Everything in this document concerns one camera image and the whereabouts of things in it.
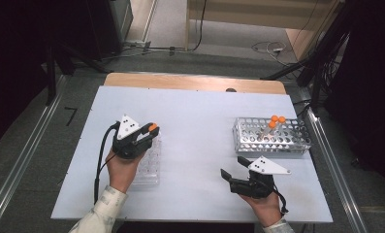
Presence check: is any black hanging cable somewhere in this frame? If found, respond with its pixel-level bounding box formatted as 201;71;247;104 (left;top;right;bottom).
191;0;209;52

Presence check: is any dark curtain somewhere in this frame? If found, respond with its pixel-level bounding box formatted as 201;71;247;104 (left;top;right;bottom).
0;0;96;152
322;0;385;197

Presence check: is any wooden shelf unit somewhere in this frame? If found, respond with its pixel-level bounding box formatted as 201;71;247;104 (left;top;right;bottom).
184;0;343;61

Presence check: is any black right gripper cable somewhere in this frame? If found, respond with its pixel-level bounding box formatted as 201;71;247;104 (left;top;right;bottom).
271;185;290;217

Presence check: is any clear plastic tube rack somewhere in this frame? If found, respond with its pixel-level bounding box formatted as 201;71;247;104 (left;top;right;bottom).
131;132;163;186

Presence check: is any person's right hand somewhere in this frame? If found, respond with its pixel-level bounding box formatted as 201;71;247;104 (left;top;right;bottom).
240;190;283;228

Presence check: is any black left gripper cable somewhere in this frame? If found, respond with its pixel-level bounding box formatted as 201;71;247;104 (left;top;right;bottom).
93;120;121;205

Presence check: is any metal tube rack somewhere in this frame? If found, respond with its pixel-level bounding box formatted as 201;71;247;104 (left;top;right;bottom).
232;116;313;154

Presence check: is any aluminium rail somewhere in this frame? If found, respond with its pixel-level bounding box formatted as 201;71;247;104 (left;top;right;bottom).
305;106;369;233
0;75;68;233

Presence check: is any black metal stand with cables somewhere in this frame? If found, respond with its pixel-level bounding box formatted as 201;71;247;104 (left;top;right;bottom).
260;0;354;113

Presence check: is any white coiled cable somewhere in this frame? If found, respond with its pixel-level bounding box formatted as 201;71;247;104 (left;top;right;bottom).
251;40;299;68

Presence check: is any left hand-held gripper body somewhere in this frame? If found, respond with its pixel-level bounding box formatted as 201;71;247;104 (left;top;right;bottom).
112;114;149;160

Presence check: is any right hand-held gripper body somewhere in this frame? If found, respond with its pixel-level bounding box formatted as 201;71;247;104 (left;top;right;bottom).
229;155;292;200

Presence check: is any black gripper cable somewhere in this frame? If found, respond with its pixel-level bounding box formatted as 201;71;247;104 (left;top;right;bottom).
271;185;290;217
93;120;121;205

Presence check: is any person's left hand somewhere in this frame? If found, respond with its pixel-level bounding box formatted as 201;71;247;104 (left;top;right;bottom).
105;149;146;194

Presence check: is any black cabinet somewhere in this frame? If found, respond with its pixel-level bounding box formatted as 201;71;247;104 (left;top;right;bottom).
82;0;135;61

